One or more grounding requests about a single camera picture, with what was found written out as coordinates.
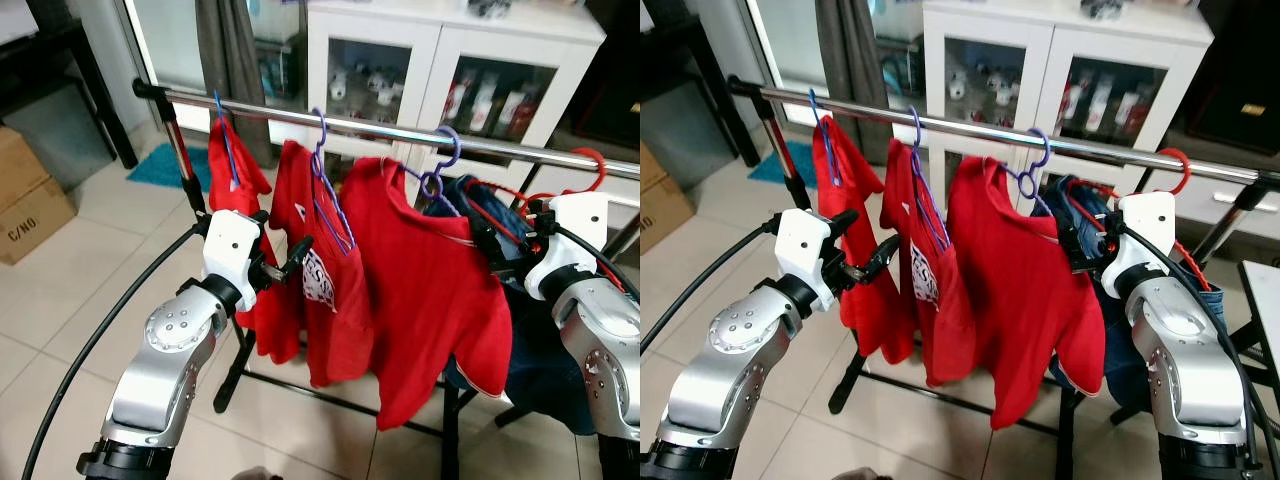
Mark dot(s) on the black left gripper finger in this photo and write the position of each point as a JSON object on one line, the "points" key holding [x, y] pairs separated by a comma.
{"points": [[257, 219], [884, 258], [300, 258], [845, 220]]}

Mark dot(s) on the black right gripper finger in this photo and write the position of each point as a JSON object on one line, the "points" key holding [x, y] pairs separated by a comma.
{"points": [[1075, 235], [486, 228], [496, 264], [1083, 266]]}

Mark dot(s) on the red plastic hanger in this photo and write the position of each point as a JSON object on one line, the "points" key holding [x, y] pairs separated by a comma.
{"points": [[1172, 151], [592, 151]]}

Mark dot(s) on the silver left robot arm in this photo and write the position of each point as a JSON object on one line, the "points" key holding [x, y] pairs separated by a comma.
{"points": [[745, 335], [165, 335]]}

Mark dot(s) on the purple plastic hanger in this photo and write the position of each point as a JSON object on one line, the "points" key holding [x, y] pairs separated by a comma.
{"points": [[915, 150], [455, 150], [320, 160], [1045, 150]]}

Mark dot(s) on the small red t-shirt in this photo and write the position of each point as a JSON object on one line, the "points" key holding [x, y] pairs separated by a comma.
{"points": [[850, 180], [255, 190]]}

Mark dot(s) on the large red t-shirt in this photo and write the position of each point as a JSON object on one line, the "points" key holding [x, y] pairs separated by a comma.
{"points": [[420, 290], [1020, 290]]}

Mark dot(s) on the red t-shirt with white print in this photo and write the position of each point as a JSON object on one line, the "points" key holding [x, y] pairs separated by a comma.
{"points": [[340, 320], [950, 330]]}

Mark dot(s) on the teal floor mat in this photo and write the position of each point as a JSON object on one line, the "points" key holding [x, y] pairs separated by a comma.
{"points": [[160, 168], [785, 165]]}

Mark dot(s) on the dark blue denim jeans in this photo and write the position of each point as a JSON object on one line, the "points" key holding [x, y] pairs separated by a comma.
{"points": [[1125, 370], [530, 370]]}

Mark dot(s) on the white drawer unit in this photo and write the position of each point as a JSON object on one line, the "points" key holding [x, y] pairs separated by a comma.
{"points": [[1225, 215]]}

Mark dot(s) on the brown cardboard box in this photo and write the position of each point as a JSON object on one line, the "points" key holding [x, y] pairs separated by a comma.
{"points": [[655, 210], [30, 210]]}

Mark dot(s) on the metal clothes rack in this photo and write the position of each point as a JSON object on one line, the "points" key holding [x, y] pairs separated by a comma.
{"points": [[980, 129], [380, 128]]}

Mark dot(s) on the grey curtain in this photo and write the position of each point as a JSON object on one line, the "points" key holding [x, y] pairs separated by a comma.
{"points": [[850, 60], [235, 60]]}

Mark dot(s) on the white glass-door cabinet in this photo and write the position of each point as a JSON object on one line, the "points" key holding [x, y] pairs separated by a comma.
{"points": [[1055, 40], [440, 40]]}

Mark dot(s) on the dark cabinet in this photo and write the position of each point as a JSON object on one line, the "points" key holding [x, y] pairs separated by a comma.
{"points": [[615, 70], [1230, 60]]}

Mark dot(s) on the black desk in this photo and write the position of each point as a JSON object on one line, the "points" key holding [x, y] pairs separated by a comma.
{"points": [[50, 45], [690, 50]]}

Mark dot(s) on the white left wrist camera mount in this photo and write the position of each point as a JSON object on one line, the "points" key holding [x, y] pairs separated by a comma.
{"points": [[230, 245], [805, 245]]}

